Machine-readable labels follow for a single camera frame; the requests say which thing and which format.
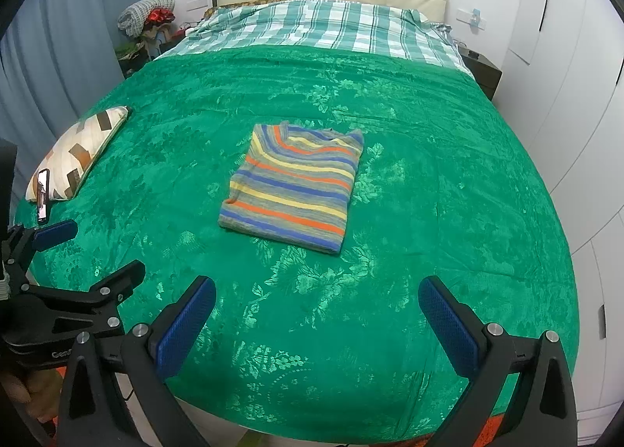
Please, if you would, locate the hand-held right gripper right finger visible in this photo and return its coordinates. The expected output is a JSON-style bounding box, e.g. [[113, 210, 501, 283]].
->
[[418, 276, 578, 447]]

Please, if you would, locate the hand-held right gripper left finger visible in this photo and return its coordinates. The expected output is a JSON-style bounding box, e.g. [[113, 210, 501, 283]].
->
[[57, 276, 218, 447]]

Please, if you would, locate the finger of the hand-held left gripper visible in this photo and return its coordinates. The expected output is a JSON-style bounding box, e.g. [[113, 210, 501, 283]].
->
[[22, 259, 147, 337], [0, 220, 79, 283]]

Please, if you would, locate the striped knit sweater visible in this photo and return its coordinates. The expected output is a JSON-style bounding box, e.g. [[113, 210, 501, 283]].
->
[[217, 120, 365, 259]]

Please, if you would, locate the pile of clothes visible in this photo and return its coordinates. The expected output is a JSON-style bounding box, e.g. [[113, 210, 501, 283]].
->
[[116, 23, 177, 78]]

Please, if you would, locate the person's left hand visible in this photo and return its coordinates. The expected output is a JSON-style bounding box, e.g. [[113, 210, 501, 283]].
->
[[0, 369, 64, 428]]

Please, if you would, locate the black smartphone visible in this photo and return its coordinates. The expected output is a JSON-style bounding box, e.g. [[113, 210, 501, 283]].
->
[[37, 168, 51, 226]]

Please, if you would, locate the patterned cream cushion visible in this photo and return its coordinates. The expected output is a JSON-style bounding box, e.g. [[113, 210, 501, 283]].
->
[[25, 106, 130, 203]]

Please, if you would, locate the green floral blanket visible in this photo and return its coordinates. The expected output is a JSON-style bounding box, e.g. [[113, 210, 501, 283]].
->
[[12, 45, 583, 445]]

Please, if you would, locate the grey-blue curtain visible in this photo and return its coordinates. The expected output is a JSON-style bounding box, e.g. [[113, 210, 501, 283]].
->
[[0, 0, 154, 214]]

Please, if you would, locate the grey knitted cloth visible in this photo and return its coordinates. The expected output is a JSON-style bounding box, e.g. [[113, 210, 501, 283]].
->
[[118, 0, 175, 37]]

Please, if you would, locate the white wardrobe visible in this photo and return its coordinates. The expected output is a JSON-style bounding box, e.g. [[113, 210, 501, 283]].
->
[[492, 0, 624, 413]]

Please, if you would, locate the dark nightstand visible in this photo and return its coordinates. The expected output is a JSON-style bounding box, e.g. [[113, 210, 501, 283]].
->
[[458, 46, 503, 102]]

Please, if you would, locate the green checked bed sheet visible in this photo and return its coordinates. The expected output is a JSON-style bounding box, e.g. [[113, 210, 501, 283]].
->
[[155, 0, 475, 78]]

